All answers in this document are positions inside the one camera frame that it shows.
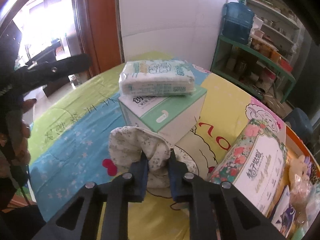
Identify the person's left hand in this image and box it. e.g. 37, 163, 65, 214
7, 99, 37, 166

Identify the red plastic basin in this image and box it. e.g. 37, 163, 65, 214
278, 58, 293, 73

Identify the blue water jug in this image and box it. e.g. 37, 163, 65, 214
221, 2, 254, 45

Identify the beige plush with purple bow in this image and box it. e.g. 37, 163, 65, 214
289, 155, 311, 182

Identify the green white tissue box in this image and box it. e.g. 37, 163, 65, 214
118, 86, 207, 145

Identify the floral tissue pack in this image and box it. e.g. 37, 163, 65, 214
208, 119, 287, 215

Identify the leopard print scrunchie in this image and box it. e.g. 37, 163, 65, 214
310, 161, 320, 185

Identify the white shelving rack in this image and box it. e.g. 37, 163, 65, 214
247, 0, 301, 59

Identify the blue plastic stool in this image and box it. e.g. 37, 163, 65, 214
283, 108, 313, 144

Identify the brown wooden door frame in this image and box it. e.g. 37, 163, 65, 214
72, 0, 124, 77

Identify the orange-rimmed cardboard tray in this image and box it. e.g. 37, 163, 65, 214
285, 127, 319, 239

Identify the green metal table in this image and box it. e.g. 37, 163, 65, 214
210, 35, 296, 102

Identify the white floral cloth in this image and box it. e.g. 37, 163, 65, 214
108, 126, 199, 198

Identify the purple cartoon tissue pack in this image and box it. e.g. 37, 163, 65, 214
271, 185, 296, 237

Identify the green white tissue pack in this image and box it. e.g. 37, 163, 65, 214
119, 60, 195, 96

